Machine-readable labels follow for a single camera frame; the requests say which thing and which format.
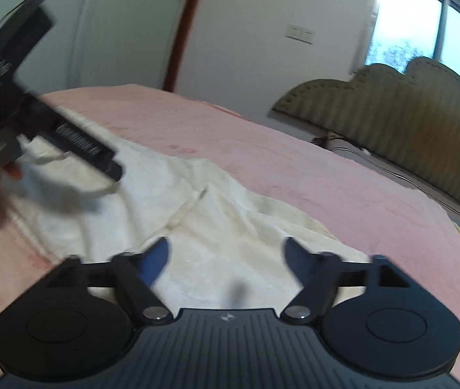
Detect green padded headboard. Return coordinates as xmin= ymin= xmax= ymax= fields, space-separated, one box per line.
xmin=270 ymin=57 xmax=460 ymax=215

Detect frosted wardrobe door flower decals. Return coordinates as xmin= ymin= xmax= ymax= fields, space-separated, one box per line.
xmin=47 ymin=0 xmax=198 ymax=90

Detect white pants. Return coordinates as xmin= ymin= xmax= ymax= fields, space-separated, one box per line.
xmin=3 ymin=122 xmax=370 ymax=321

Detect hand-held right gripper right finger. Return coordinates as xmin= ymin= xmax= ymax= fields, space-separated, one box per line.
xmin=280 ymin=236 xmax=411 ymax=327

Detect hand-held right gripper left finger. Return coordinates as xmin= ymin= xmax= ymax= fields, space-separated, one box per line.
xmin=43 ymin=236 xmax=174 ymax=327

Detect brown wooden door frame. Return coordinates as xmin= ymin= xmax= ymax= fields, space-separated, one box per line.
xmin=165 ymin=0 xmax=211 ymax=94

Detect pink bed blanket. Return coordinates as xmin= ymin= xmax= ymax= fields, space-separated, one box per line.
xmin=0 ymin=84 xmax=460 ymax=389

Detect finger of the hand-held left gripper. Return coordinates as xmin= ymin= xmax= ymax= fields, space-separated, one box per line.
xmin=22 ymin=94 xmax=125 ymax=183

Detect window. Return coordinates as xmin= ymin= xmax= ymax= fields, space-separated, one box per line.
xmin=360 ymin=0 xmax=460 ymax=95

